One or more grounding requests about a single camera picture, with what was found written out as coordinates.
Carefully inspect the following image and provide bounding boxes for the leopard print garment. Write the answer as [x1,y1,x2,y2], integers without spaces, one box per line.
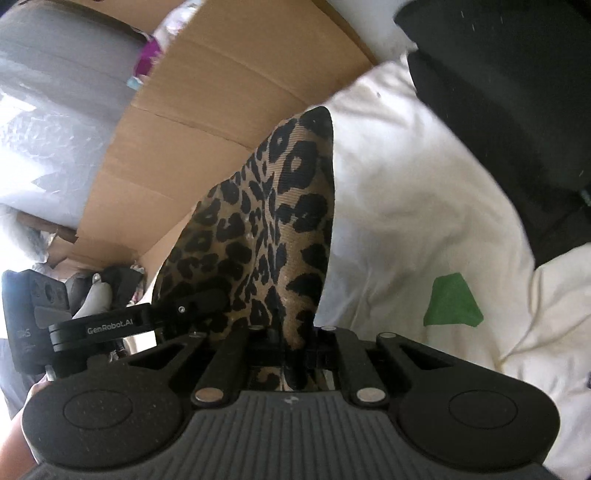
[152,106,335,391]

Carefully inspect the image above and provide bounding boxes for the person left hand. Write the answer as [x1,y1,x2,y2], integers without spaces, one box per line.
[0,375,50,480]

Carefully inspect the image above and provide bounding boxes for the grey plush pillow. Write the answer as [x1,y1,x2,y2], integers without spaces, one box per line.
[65,273,113,319]

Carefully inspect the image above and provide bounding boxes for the black garment in pile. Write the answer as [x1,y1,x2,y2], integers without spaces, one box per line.
[100,266,143,309]

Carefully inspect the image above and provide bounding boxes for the grey mattress board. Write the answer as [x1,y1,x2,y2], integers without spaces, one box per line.
[1,1,145,229]

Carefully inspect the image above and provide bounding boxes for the pink white packages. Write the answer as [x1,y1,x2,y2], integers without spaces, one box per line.
[126,1,204,91]

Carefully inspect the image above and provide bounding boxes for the brown cardboard sheet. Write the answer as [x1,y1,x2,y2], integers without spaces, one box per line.
[55,1,375,278]

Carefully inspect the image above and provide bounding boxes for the cream bear print bedsheet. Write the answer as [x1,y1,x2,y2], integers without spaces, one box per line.
[315,60,590,479]

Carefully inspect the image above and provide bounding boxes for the folded black garment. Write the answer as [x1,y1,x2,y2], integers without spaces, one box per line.
[394,1,590,264]

